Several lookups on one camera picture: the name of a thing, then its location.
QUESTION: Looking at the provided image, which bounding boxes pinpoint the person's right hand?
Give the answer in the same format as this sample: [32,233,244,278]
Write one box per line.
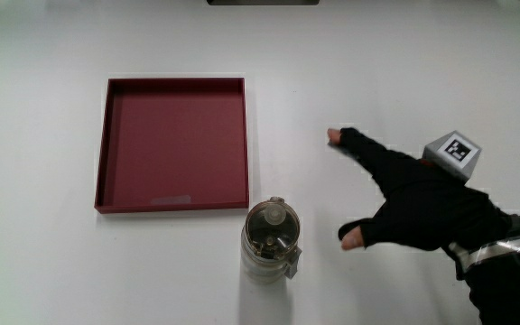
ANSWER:
[326,126,513,252]

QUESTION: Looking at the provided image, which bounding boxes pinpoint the clear glass jar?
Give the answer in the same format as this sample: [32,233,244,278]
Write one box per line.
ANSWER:
[240,196,303,285]

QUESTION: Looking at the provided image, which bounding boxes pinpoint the person's right forearm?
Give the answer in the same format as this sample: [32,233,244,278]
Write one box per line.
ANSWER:
[447,211,520,325]

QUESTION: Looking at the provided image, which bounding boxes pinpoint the dark red square tray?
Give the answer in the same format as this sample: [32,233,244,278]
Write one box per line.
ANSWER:
[94,77,250,215]

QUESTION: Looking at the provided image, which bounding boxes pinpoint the dark monitor base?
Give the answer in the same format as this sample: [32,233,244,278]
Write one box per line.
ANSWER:
[206,0,320,6]

